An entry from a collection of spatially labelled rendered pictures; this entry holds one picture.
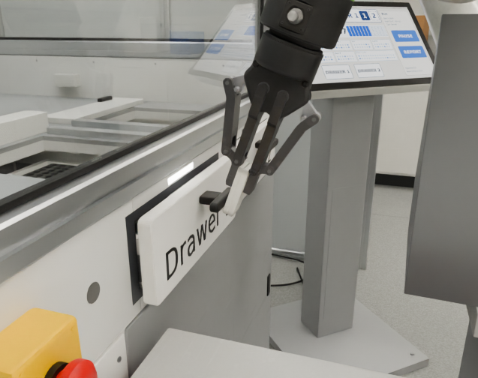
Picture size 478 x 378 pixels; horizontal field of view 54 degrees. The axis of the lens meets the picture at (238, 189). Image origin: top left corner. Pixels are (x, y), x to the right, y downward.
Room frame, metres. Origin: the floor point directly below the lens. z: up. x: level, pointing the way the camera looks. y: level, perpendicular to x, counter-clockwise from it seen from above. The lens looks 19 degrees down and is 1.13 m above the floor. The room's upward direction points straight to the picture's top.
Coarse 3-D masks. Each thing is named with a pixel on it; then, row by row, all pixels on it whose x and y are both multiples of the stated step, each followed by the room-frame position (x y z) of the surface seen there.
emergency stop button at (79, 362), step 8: (80, 360) 0.28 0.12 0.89; (88, 360) 0.29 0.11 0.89; (64, 368) 0.28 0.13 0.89; (72, 368) 0.27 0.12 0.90; (80, 368) 0.28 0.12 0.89; (88, 368) 0.28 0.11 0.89; (56, 376) 0.28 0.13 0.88; (64, 376) 0.27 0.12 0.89; (72, 376) 0.27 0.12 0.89; (80, 376) 0.27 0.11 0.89; (88, 376) 0.28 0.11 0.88; (96, 376) 0.29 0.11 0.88
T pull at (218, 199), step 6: (204, 192) 0.61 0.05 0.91; (210, 192) 0.60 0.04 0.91; (216, 192) 0.60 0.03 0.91; (222, 192) 0.60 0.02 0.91; (228, 192) 0.60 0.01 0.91; (204, 198) 0.59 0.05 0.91; (210, 198) 0.58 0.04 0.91; (216, 198) 0.58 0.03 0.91; (222, 198) 0.58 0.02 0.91; (204, 204) 0.59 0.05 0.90; (210, 204) 0.56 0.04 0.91; (216, 204) 0.56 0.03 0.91; (222, 204) 0.57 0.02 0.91; (210, 210) 0.56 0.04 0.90; (216, 210) 0.56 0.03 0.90
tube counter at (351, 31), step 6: (342, 30) 1.46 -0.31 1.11; (348, 30) 1.47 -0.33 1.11; (354, 30) 1.48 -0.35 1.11; (360, 30) 1.49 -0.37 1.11; (366, 30) 1.49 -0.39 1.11; (372, 30) 1.50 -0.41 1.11; (378, 30) 1.51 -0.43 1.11; (384, 30) 1.52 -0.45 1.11; (342, 36) 1.44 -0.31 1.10; (348, 36) 1.45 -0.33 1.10; (354, 36) 1.46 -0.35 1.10; (360, 36) 1.47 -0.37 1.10; (366, 36) 1.48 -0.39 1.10; (372, 36) 1.49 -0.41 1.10; (378, 36) 1.50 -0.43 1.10; (384, 36) 1.50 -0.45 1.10
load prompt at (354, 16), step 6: (354, 12) 1.53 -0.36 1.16; (360, 12) 1.54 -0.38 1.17; (366, 12) 1.55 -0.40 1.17; (372, 12) 1.56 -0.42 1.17; (348, 18) 1.50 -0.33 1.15; (354, 18) 1.51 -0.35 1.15; (360, 18) 1.52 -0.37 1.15; (366, 18) 1.53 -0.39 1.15; (372, 18) 1.54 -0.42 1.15; (378, 18) 1.55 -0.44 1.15
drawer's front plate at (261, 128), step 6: (258, 126) 0.96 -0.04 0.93; (264, 126) 0.97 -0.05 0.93; (258, 132) 0.92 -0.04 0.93; (258, 138) 0.92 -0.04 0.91; (252, 144) 0.88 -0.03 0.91; (252, 150) 0.88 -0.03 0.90; (252, 156) 0.88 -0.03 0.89; (270, 156) 1.02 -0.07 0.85; (252, 162) 0.88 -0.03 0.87; (264, 174) 0.97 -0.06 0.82; (258, 180) 0.92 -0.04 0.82
